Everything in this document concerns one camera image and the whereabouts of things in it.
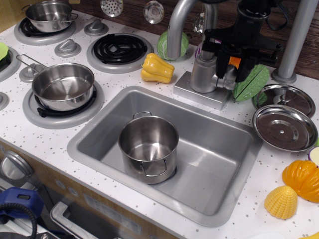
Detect grey stove knob middle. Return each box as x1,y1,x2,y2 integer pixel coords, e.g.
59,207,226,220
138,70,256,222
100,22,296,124
54,39,81,58

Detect silver toy faucet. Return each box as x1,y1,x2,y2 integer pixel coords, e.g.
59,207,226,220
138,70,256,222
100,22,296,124
167,0,237,110

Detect silver faucet lever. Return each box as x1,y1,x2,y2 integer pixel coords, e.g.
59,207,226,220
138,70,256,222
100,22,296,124
212,64,237,91

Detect yellow toy corn piece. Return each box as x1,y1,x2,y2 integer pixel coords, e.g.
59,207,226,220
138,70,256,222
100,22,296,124
264,186,298,220

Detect blue clamp handle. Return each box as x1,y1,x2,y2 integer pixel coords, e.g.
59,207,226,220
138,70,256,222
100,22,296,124
0,187,44,219

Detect grey stove knob left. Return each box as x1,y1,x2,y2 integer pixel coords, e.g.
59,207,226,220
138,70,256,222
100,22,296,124
19,63,44,83

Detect purple toy onion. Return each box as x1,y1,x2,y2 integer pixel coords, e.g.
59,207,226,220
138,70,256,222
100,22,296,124
195,40,214,60

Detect back middle stove burner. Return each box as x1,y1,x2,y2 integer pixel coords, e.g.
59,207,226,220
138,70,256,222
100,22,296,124
86,33,154,74

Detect back left stove burner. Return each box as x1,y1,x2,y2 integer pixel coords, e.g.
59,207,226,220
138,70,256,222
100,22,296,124
14,18,76,46

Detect front left stove burner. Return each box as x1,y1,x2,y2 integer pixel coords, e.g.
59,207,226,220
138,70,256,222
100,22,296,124
22,82,104,129

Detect purple toy eggplant slice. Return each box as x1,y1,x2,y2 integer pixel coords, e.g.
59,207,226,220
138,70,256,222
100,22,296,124
308,146,319,167

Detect grey sink basin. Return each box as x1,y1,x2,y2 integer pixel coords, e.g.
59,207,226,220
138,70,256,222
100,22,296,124
67,87,262,227

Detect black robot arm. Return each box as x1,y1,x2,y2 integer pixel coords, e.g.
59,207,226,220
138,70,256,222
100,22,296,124
203,0,283,83

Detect orange toy fruit slice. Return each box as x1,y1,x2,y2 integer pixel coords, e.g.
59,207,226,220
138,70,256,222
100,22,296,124
228,56,241,69

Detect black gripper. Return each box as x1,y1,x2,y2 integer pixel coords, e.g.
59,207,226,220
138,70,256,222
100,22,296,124
203,11,283,83

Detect oven door handle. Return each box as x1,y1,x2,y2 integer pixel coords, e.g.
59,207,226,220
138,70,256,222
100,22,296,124
50,201,103,239

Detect grey oven dial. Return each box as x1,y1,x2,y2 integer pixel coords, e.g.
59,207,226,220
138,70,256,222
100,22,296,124
0,150,34,181

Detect hanging steel strainer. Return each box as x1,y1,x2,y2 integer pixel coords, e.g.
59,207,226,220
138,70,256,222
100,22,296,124
100,0,124,17

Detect yellow toy bell pepper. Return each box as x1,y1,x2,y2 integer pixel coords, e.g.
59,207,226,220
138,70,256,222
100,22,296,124
140,53,175,84

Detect far left stove burner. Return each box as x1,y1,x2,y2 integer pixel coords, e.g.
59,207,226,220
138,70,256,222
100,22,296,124
0,47,20,82

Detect steel pot in sink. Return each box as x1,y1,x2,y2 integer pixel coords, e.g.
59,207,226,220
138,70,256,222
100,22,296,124
118,112,179,184

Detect steel saucepan with handle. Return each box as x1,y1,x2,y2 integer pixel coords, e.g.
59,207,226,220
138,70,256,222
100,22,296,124
31,63,95,112

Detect black coiled cable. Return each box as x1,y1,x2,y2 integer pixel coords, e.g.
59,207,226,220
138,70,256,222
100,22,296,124
0,202,37,239

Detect green toy leaf vegetable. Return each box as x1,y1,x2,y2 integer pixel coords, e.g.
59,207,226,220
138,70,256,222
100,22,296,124
0,42,9,61

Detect hanging clear utensil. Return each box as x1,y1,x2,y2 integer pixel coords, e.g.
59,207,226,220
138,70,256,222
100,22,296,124
193,5,206,34

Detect grey stove knob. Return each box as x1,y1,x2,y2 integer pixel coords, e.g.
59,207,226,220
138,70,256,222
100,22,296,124
84,19,109,36
54,39,81,58
19,63,44,83

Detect steel pot lid upright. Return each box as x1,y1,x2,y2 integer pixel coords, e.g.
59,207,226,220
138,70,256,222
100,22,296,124
253,84,316,118

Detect steel pot lid inverted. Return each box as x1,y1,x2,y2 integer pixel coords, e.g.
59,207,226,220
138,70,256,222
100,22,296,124
252,105,319,152

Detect stove burner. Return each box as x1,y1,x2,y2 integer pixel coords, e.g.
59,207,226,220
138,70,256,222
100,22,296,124
22,82,104,129
14,18,76,46
0,47,20,82
86,33,154,74

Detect grey vertical pole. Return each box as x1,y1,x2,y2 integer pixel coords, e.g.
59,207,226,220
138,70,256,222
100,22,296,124
272,0,319,85

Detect grey stove knob edge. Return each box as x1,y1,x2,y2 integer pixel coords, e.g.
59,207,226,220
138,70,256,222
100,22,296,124
0,92,9,111

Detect hanging steel ladle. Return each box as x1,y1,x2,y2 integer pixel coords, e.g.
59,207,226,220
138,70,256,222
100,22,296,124
144,0,164,24

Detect steel bowl pot back burner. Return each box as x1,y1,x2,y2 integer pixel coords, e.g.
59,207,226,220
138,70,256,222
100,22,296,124
22,0,78,33

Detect green toy bitter gourd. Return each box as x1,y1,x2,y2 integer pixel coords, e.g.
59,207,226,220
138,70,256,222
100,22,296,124
233,64,270,102

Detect orange toy pumpkin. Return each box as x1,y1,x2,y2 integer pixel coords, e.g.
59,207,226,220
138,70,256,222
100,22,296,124
282,160,319,203

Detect grey stove knob back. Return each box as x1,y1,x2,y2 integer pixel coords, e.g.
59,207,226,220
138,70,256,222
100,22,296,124
84,19,109,36

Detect green toy cabbage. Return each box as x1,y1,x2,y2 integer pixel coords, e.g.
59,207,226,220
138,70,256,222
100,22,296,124
157,30,189,60

